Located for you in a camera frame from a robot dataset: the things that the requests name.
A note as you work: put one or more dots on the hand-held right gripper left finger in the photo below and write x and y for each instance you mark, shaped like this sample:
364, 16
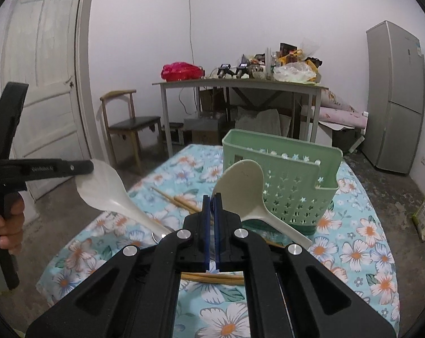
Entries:
207, 225

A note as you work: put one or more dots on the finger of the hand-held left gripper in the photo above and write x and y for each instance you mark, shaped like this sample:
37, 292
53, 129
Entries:
57, 168

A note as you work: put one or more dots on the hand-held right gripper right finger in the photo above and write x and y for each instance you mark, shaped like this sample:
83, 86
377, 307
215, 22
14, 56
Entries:
218, 225

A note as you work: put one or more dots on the cream rice paddle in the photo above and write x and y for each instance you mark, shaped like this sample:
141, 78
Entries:
238, 186

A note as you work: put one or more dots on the translucent white rice paddle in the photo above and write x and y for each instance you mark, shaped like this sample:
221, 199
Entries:
103, 186

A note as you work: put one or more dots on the metal spoon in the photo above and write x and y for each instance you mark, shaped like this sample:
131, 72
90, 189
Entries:
158, 236

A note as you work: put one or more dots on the green plastic utensil basket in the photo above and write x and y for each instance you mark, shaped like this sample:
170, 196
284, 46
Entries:
293, 183

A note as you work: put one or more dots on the person's left hand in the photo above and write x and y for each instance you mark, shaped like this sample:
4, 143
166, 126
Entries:
14, 229

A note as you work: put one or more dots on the white door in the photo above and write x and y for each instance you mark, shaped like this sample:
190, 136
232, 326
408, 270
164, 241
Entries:
47, 60

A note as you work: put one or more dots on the wooden chair dark seat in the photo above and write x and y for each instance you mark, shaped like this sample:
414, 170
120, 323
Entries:
135, 124

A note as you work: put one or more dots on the cardboard box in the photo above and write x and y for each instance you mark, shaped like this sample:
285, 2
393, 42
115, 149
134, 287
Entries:
203, 128

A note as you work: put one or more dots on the white woven sack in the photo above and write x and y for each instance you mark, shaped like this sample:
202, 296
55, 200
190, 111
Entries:
258, 119

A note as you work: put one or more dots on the grey metal-legged table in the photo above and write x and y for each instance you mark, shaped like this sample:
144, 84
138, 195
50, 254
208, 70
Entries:
233, 83

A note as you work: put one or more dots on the floral blue tablecloth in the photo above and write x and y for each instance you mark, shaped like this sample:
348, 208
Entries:
360, 253

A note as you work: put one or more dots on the black hand-held device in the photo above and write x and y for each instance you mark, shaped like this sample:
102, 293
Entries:
223, 70
242, 70

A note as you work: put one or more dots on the red plastic bag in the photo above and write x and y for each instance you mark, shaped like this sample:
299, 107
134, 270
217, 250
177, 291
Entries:
180, 71

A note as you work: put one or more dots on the pink paper roll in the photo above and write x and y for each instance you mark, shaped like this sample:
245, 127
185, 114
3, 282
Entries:
342, 112

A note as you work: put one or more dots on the white plastic bag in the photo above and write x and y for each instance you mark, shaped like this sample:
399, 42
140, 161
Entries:
291, 73

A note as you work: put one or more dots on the pile of table clutter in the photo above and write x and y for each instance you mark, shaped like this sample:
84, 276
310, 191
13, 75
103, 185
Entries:
286, 56

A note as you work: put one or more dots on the grey refrigerator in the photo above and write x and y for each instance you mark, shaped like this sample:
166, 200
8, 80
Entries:
392, 112

